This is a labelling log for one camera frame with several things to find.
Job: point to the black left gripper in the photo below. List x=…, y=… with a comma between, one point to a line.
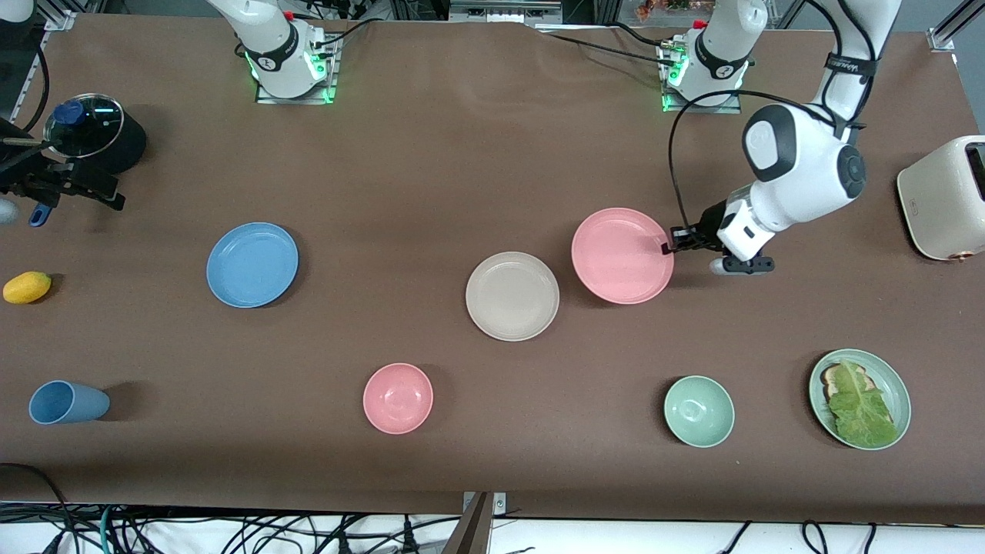
x=709, y=224

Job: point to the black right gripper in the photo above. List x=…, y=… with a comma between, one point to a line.
x=52, y=183

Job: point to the pink plate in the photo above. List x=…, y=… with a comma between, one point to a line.
x=619, y=258

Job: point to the blue plate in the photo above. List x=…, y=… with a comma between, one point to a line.
x=252, y=265

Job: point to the black pot with glass lid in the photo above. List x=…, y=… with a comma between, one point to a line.
x=96, y=127

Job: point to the yellow mango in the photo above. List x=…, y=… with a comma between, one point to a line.
x=27, y=287

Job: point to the small green bowl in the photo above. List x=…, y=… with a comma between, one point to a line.
x=699, y=412

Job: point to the beige plate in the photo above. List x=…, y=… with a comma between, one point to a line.
x=512, y=296

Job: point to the toasted bread slice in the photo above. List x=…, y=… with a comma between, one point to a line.
x=829, y=377

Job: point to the brown table cover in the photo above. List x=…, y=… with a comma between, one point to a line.
x=492, y=154

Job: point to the blue cup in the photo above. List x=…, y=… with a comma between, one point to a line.
x=65, y=402

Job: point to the colourful flower bunch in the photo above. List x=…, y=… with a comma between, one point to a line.
x=654, y=9

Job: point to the green lettuce leaf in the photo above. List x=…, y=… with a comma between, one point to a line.
x=858, y=412

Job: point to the green plate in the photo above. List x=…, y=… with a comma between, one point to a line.
x=893, y=388

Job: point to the beige toaster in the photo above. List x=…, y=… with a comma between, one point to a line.
x=939, y=208

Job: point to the small pink bowl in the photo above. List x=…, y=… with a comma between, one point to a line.
x=398, y=398

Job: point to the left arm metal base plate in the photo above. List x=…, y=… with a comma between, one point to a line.
x=731, y=108

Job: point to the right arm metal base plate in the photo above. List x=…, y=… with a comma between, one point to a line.
x=332, y=77

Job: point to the grey metal frame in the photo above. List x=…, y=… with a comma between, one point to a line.
x=500, y=11

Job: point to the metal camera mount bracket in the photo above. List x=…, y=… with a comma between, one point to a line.
x=500, y=504

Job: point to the dark camera pole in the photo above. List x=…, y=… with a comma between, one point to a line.
x=473, y=535

